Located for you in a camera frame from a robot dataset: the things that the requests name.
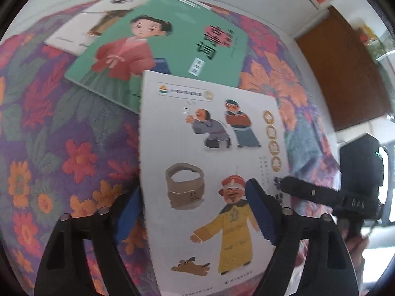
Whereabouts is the glass vase with green plant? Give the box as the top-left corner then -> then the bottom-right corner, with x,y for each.
367,25 -> 395,68

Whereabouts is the teal book with girl picture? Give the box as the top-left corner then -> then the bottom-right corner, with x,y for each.
64,0 -> 250,114

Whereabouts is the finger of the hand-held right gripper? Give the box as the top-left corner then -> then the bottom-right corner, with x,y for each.
282,176 -> 342,206

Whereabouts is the person's right hand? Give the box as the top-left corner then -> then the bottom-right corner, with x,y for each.
346,234 -> 370,269

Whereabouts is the brown wooden cabinet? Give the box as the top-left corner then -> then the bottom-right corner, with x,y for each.
295,5 -> 392,131

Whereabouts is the red and yellow jar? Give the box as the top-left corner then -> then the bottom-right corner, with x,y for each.
358,25 -> 378,45

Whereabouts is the white book with yellow-robed figure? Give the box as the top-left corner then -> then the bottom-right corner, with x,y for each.
138,69 -> 292,296

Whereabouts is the floral blanket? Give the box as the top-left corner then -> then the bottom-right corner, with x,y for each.
0,0 -> 340,296

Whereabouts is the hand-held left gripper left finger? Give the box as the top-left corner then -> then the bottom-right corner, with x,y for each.
34,188 -> 142,296

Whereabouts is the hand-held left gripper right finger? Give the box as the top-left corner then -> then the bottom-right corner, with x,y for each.
247,178 -> 355,296

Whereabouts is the white book with swordsman figure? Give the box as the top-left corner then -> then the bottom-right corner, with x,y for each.
43,0 -> 167,56

